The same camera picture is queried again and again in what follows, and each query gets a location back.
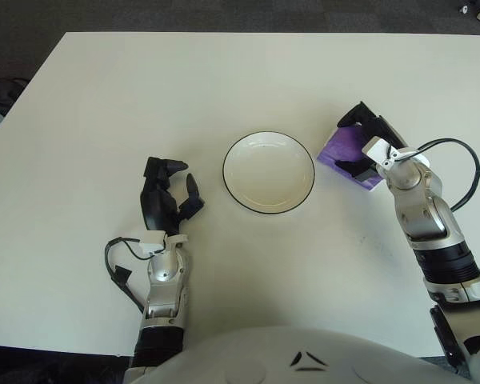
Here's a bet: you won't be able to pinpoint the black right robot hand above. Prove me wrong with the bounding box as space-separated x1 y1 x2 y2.
334 101 410 181

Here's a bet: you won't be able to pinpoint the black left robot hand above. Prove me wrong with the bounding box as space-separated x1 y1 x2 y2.
138 156 206 236

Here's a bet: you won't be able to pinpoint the purple tissue paper pack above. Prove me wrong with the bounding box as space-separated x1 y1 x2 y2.
315 122 384 194

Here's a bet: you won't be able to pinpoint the white plate with black rim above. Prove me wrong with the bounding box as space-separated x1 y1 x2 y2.
222 130 316 216

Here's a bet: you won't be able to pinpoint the black bag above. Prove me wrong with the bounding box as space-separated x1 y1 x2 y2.
0 76 30 117

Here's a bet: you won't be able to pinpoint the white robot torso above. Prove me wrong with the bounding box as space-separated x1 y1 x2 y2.
123 326 473 384

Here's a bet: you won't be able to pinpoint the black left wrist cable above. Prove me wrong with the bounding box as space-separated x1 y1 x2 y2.
104 237 167 315

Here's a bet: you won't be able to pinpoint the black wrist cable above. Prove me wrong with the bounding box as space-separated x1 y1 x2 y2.
394 138 480 212
104 237 167 315

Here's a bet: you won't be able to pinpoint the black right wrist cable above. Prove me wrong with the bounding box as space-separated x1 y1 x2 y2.
394 138 480 212

